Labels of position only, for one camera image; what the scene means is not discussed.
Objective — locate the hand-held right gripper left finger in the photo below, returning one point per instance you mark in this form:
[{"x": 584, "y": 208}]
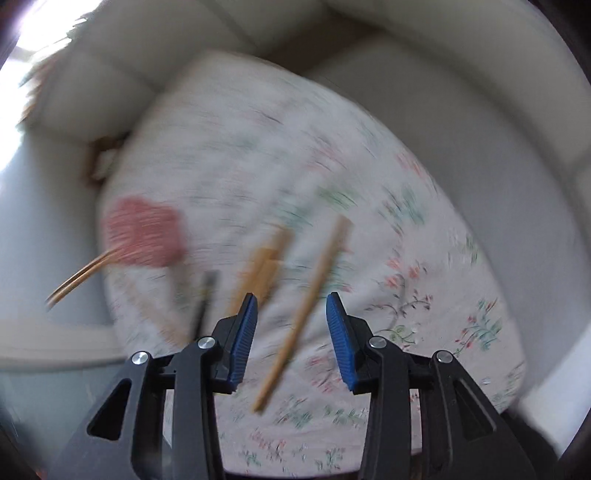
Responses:
[{"x": 242, "y": 341}]

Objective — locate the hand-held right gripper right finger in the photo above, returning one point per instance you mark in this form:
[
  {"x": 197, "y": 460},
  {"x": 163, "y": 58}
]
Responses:
[{"x": 341, "y": 341}]

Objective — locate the wooden spatula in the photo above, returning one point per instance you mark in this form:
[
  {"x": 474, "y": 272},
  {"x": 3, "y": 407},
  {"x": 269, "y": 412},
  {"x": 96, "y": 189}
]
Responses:
[{"x": 261, "y": 270}]

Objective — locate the pink slotted spatula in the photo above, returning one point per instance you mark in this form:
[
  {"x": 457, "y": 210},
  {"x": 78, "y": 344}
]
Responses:
[{"x": 143, "y": 230}]

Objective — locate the floral tablecloth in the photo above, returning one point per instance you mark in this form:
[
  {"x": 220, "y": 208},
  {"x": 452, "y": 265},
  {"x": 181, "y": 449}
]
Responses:
[{"x": 286, "y": 175}]

